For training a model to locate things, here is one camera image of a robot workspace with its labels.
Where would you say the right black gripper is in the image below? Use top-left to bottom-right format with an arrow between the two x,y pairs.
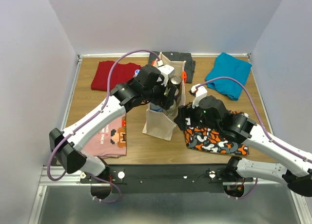
174,101 -> 220,132

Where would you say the beige canvas tote bag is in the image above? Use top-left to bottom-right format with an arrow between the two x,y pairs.
141,52 -> 187,142

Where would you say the blue cap bottle front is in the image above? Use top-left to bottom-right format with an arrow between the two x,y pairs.
133,69 -> 140,78

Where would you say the blue cap water bottle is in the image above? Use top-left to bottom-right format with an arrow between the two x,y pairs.
150,103 -> 163,112

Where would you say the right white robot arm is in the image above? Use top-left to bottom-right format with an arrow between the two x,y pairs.
174,96 -> 312,197

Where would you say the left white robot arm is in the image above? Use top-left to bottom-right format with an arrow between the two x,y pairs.
49,65 -> 177,183

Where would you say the silver top can right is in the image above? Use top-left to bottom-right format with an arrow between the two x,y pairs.
170,75 -> 182,99

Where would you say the orange camouflage folded garment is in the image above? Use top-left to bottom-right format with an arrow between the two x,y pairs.
183,118 -> 250,156

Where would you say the folded dark grey garment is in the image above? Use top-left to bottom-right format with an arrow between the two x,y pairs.
155,51 -> 195,83

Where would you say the folded red shirt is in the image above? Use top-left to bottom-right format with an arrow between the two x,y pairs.
91,61 -> 141,91

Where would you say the folded teal shirt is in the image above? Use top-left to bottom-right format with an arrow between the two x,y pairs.
205,53 -> 252,101

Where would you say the folded pink graphic shirt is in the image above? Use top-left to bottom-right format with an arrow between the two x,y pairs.
83,114 -> 127,159

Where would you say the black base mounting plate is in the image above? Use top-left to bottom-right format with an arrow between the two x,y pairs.
80,163 -> 254,194

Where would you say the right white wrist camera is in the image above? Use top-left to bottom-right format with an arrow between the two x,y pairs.
189,84 -> 207,109

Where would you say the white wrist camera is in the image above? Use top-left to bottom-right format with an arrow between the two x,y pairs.
189,84 -> 207,109
154,60 -> 175,87

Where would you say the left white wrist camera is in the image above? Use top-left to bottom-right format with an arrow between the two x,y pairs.
154,60 -> 175,87

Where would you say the aluminium table frame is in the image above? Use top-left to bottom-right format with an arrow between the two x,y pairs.
29,55 -> 312,224

